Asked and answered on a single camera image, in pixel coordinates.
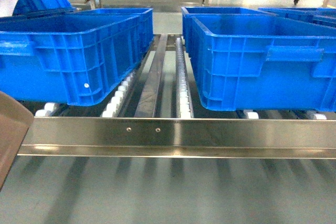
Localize beige plastic scoop tray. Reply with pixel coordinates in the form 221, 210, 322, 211
1, 92, 34, 187

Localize steel shelf rack right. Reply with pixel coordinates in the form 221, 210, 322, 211
0, 0, 336, 159

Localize large blue crate left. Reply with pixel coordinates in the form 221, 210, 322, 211
1, 8, 154, 106

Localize large blue crate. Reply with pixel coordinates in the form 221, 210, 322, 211
182, 7, 335, 111
1, 8, 154, 106

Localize large blue crate right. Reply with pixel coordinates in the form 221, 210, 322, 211
182, 7, 335, 111

